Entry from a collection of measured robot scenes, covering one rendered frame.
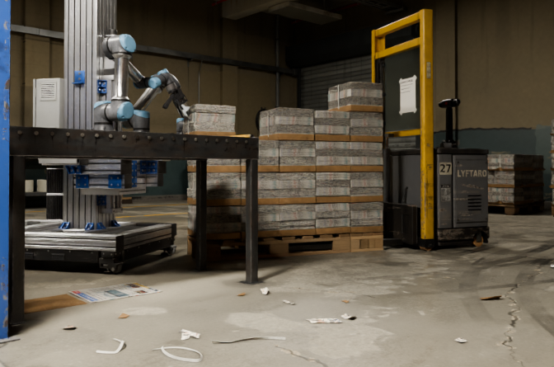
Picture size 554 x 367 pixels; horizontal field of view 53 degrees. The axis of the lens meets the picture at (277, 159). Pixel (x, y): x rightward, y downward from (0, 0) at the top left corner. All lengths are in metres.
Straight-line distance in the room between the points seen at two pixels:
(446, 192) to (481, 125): 5.95
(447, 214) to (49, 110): 3.01
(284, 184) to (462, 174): 1.47
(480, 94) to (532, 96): 0.92
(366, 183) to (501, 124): 6.19
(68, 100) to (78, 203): 0.69
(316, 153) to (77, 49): 1.80
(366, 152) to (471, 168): 0.90
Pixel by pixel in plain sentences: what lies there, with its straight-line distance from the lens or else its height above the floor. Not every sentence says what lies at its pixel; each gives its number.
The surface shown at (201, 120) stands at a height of 0.95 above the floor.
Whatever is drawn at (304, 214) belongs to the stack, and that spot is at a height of 0.29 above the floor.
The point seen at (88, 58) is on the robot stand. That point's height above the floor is 1.36.
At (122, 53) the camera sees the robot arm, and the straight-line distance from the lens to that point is 3.63.
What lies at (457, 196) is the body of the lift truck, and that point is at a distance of 4.65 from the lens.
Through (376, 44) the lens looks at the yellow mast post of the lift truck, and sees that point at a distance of 5.15.
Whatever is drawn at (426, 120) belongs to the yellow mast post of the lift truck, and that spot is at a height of 0.99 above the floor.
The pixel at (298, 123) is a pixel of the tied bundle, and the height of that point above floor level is 0.96.
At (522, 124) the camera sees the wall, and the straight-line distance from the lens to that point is 10.14.
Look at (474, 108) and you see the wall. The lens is 10.56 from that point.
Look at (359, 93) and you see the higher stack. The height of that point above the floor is 1.20.
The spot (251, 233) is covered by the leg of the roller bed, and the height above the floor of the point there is 0.27.
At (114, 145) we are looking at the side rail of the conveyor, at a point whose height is 0.73.
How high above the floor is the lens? 0.63
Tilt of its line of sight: 1 degrees up
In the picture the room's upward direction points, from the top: straight up
